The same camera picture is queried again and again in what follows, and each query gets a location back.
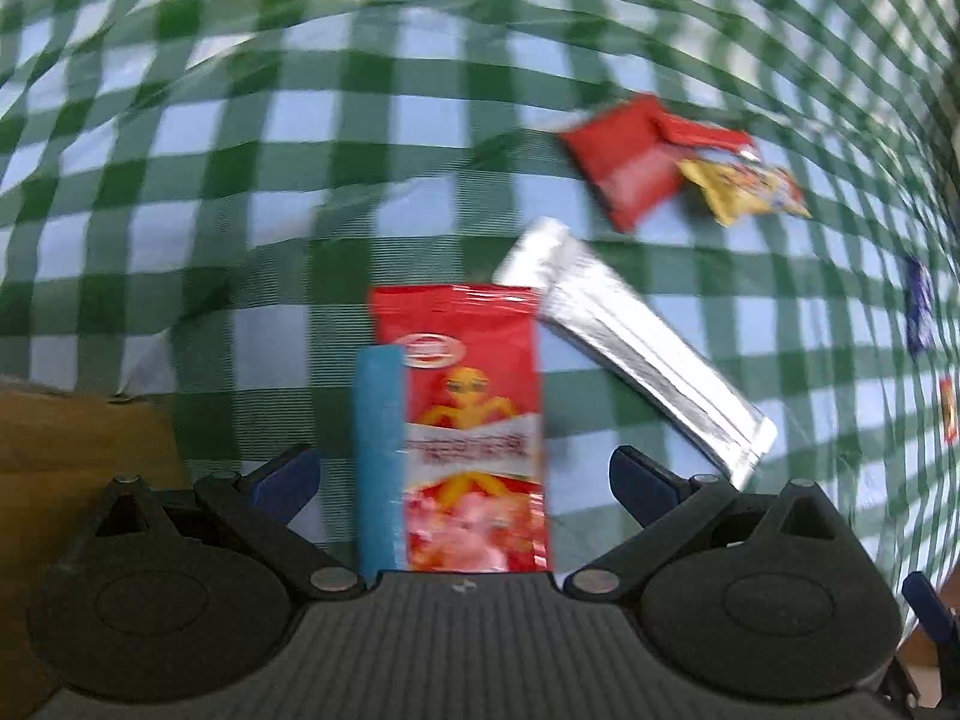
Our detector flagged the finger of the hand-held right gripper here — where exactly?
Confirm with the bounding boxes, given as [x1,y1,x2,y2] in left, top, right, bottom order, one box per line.
[902,572,960,647]

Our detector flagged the blue stick packet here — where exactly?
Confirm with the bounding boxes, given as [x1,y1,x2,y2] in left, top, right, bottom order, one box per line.
[354,346,407,572]

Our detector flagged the cardboard box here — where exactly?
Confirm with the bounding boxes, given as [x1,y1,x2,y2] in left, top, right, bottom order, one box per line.
[0,375,192,713]

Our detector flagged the purple snack packet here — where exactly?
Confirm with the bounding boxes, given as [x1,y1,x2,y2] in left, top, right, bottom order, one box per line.
[904,255,938,355]

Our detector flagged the plain red snack packet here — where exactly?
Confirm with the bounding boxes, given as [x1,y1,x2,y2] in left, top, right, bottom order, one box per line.
[559,94,687,233]

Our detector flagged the silver foil stick packet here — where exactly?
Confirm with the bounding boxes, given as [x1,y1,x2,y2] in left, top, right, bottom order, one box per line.
[491,216,779,494]

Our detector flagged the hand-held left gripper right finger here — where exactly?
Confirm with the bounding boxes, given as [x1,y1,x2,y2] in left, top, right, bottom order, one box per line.
[562,446,863,601]

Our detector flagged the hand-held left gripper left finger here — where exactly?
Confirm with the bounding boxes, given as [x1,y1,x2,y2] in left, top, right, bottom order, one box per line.
[71,444,368,601]

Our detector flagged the red snack packet with figure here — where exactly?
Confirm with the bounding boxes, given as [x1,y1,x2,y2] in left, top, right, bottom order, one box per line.
[370,283,554,575]

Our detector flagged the yellow cartoon snack packet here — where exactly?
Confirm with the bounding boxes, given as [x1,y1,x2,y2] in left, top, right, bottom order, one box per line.
[675,154,812,227]

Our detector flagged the green checked cloth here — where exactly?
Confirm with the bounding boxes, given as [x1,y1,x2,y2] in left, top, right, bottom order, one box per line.
[0,0,960,616]

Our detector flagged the small orange snack packet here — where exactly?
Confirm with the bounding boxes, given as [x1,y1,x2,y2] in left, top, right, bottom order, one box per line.
[937,376,960,445]

